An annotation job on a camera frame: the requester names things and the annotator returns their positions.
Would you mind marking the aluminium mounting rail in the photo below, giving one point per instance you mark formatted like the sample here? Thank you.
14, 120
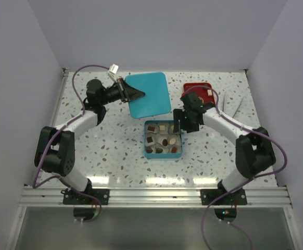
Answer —
162, 197

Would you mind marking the brown rectangular chocolate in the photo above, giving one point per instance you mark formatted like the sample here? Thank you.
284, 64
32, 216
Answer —
151, 128

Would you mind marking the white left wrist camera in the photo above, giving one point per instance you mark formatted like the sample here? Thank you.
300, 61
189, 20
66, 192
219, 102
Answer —
112, 71

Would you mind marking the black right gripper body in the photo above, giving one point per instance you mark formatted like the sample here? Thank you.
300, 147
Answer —
186, 122

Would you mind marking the brown fluted cup chocolate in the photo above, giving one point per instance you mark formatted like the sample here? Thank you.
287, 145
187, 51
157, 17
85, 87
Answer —
165, 142

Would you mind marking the red lacquer tray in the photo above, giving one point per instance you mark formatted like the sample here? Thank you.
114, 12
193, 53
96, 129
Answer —
201, 91

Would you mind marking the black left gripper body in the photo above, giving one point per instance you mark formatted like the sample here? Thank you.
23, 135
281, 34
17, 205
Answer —
122, 90

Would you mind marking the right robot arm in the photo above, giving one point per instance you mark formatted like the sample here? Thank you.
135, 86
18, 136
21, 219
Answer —
253, 150

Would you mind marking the metal tongs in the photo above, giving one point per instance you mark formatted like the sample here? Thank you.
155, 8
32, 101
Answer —
231, 106

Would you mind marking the teal tin box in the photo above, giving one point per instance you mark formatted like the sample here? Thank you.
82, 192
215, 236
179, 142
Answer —
159, 150

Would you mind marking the teal tin lid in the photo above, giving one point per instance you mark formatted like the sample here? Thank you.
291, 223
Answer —
156, 100

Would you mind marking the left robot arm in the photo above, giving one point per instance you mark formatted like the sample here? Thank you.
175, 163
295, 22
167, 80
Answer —
55, 153

